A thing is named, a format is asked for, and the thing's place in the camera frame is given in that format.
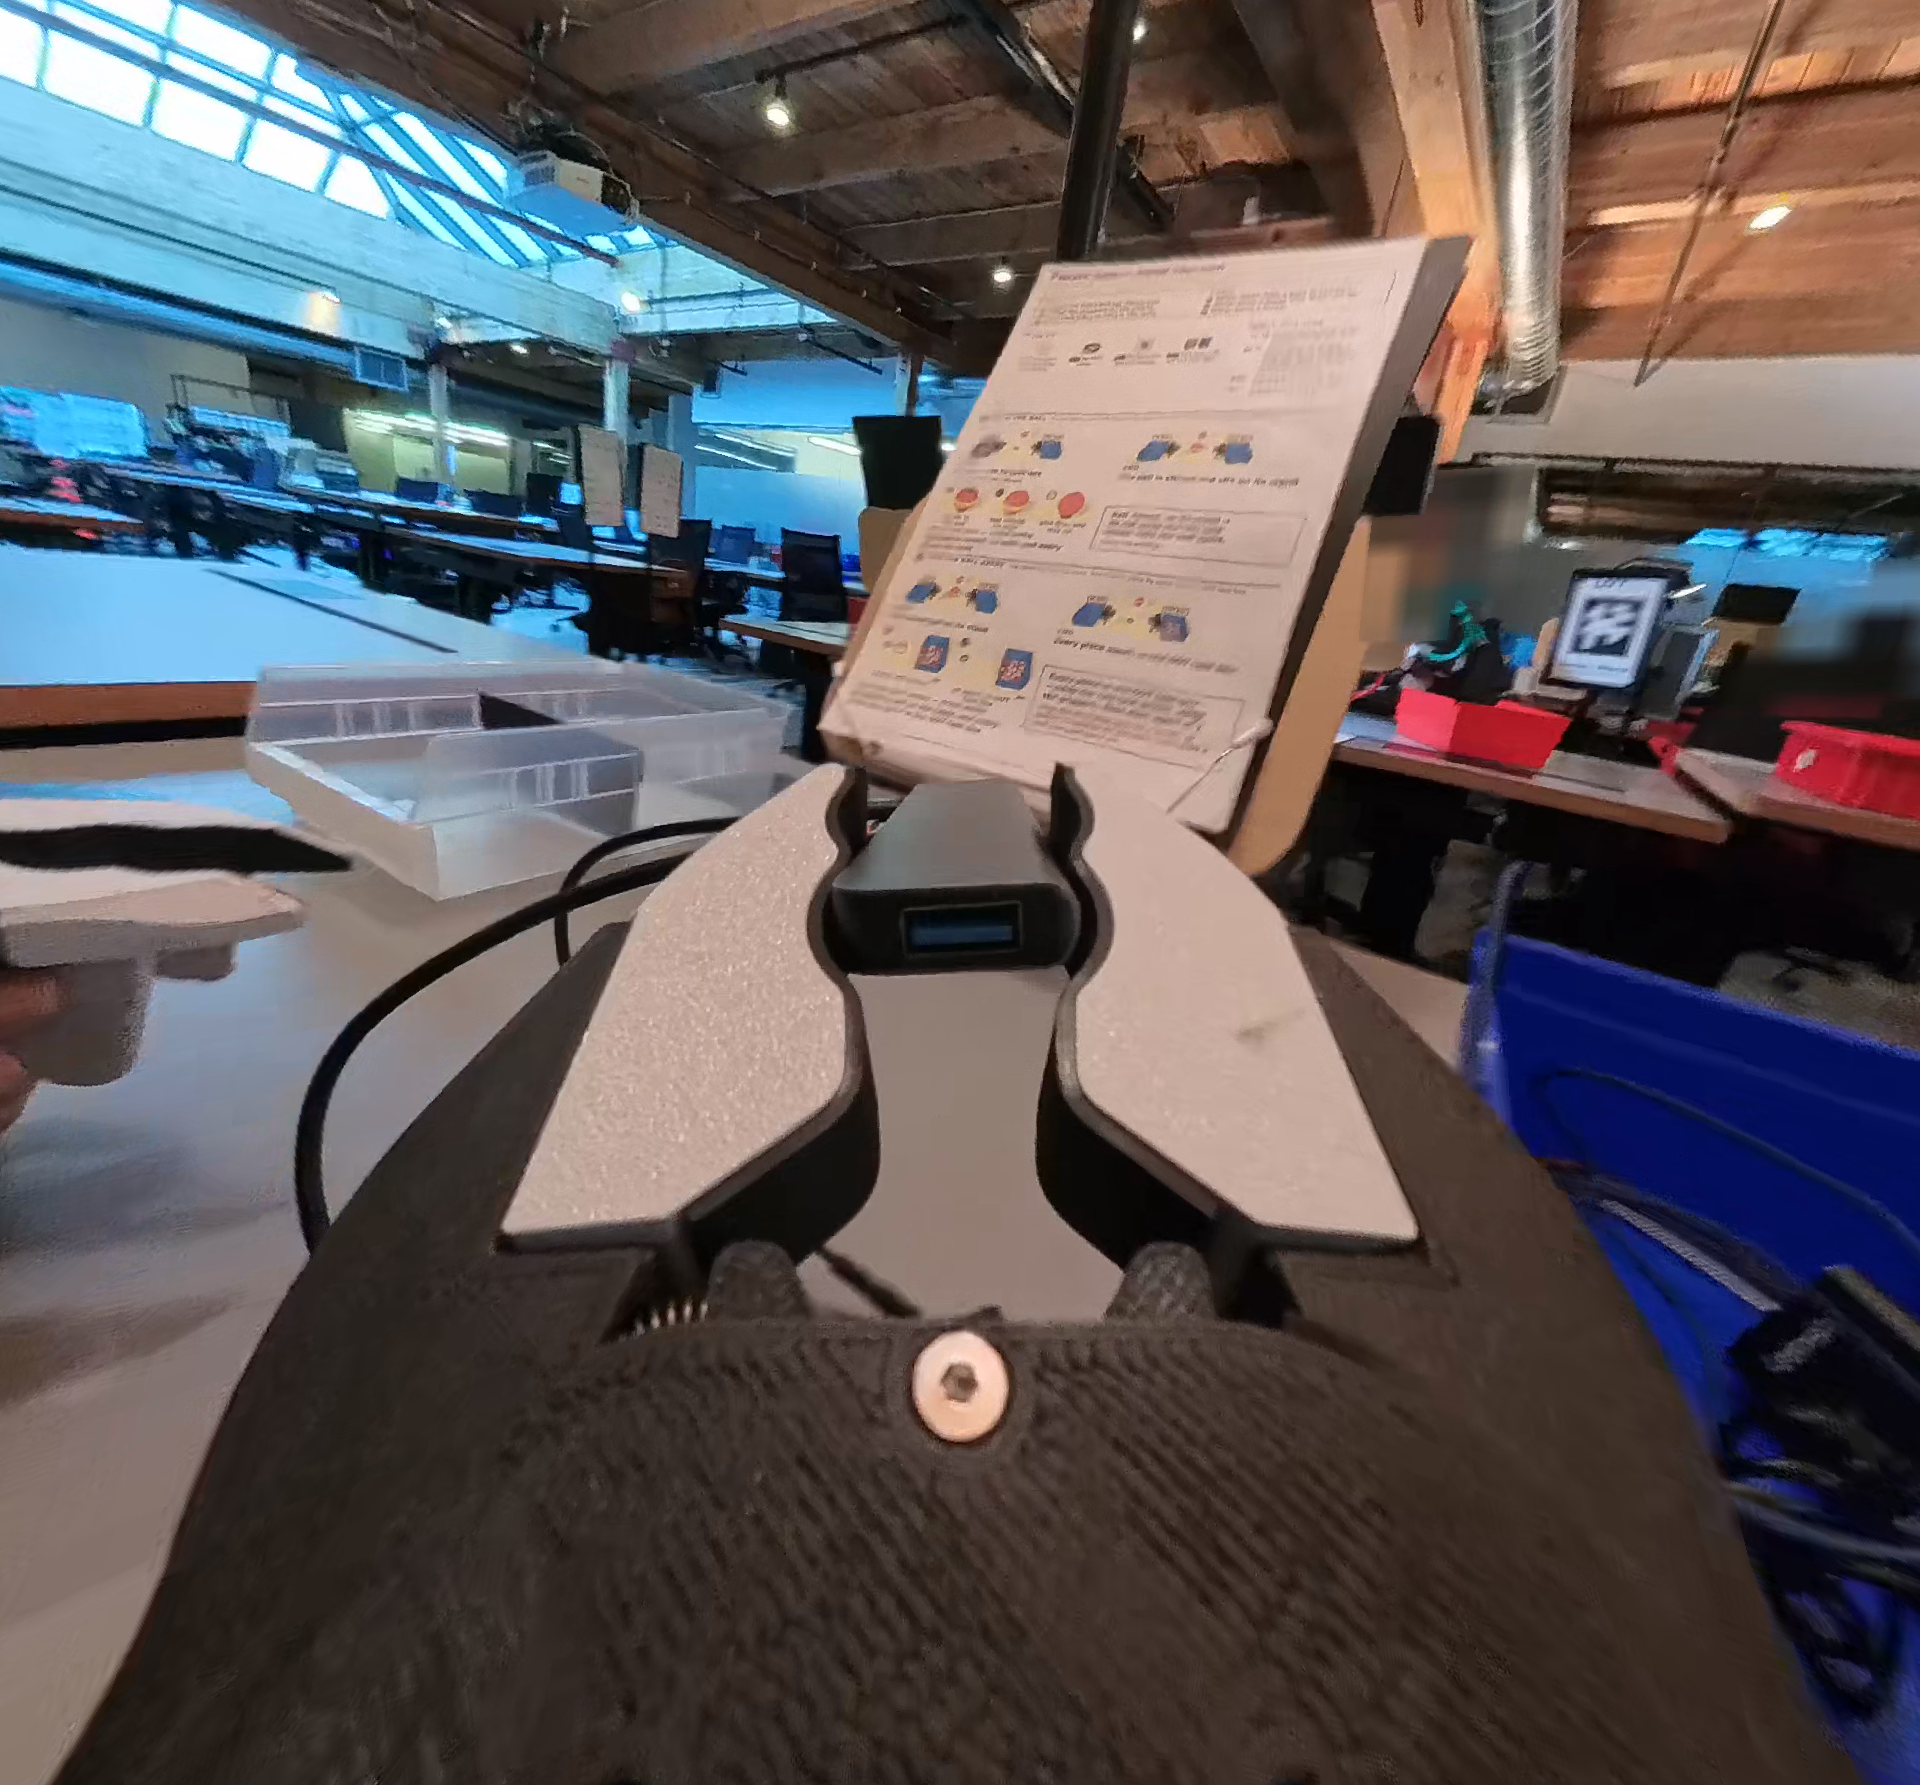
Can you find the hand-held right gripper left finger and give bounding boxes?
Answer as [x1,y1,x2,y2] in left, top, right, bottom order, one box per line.
[500,765,881,1251]

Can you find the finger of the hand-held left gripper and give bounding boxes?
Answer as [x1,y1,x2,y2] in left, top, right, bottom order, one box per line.
[0,870,308,986]
[0,796,358,877]

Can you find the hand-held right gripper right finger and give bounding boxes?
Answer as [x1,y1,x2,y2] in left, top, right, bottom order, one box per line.
[1045,762,1422,1247]

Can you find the black cable bronze plugs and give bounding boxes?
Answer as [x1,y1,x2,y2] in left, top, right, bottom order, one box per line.
[297,861,700,1255]

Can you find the clear plastic box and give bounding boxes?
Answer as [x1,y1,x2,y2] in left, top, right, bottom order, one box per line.
[244,659,798,902]

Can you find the grey USB hub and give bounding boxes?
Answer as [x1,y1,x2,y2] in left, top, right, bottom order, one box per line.
[828,780,1086,981]

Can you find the blue plastic bin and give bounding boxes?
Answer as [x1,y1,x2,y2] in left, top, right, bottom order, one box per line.
[1462,861,1920,1785]

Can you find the grey desk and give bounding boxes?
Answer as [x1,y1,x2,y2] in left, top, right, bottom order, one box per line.
[0,728,1479,1785]

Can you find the person's left hand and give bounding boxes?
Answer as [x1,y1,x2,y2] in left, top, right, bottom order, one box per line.
[0,974,71,1133]

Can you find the wooden document stand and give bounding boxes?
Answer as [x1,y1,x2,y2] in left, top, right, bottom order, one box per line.
[817,232,1479,877]

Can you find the red plastic bin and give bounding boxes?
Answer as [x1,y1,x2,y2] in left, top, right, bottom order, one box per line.
[1397,686,1572,773]
[1776,719,1920,818]

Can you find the printed instruction sheet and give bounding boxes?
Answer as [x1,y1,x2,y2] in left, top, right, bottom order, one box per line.
[823,240,1426,834]

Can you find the black white marker sign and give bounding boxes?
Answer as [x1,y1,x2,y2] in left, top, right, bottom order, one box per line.
[1552,569,1673,693]

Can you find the black monitor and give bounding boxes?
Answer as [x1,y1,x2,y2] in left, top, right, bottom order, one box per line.
[851,415,943,504]

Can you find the white ceiling projector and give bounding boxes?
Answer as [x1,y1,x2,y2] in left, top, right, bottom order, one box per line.
[509,150,632,235]

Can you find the black pole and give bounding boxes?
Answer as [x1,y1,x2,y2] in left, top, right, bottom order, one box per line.
[1056,0,1170,263]

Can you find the silver ventilation duct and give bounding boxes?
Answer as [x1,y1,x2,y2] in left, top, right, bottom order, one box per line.
[1456,0,1589,395]

